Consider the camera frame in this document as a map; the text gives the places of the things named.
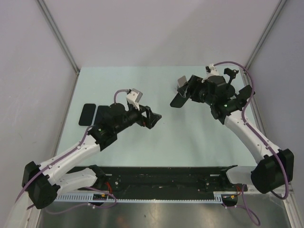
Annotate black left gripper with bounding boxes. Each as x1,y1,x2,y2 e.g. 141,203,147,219
114,102,161,134

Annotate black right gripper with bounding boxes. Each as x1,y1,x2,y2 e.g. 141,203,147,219
177,75,215,106

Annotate white phone stand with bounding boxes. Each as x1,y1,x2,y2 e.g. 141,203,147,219
177,76,188,89

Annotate black round-base phone stand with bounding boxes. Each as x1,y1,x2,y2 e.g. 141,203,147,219
224,68,239,97

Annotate blue-edged phone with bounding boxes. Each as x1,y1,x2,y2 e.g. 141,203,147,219
94,105,109,125

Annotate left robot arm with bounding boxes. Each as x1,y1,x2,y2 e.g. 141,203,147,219
22,103,162,209

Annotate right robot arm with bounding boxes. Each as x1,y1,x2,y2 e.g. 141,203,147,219
170,70,294,199

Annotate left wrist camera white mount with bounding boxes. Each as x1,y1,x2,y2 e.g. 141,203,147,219
126,88,143,110

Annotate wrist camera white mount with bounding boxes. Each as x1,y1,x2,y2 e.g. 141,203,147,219
126,88,143,110
205,64,219,77

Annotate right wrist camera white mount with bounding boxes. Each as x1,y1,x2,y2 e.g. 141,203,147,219
205,64,219,77

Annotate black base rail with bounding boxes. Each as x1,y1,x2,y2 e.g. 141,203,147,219
91,166,242,200

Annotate white slotted cable duct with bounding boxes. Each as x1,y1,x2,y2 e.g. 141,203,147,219
54,191,238,204

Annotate right aluminium frame post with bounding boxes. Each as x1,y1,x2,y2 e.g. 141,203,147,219
245,0,289,69

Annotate aluminium frame post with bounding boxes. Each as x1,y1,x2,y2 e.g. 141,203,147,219
245,0,289,69
35,0,80,74

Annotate left aluminium frame post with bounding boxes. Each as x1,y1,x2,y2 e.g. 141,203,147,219
35,0,80,74

